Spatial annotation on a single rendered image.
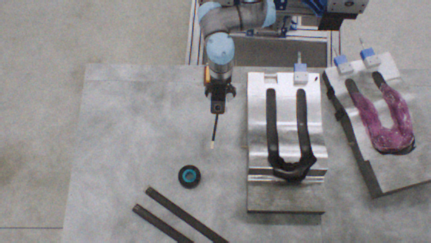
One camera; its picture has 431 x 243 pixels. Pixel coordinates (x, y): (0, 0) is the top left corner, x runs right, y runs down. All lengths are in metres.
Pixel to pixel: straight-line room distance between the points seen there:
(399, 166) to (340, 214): 0.26
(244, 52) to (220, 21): 1.19
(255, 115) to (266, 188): 0.26
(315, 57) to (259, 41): 0.32
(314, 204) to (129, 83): 0.82
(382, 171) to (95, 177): 0.99
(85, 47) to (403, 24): 1.92
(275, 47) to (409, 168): 1.16
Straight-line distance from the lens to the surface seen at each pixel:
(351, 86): 1.75
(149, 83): 1.76
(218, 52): 1.23
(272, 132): 1.58
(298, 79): 1.64
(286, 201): 1.56
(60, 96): 2.75
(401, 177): 1.62
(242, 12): 1.32
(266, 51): 2.50
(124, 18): 2.90
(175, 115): 1.70
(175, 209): 1.54
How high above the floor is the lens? 2.37
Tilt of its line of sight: 70 degrees down
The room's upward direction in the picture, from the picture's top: 1 degrees clockwise
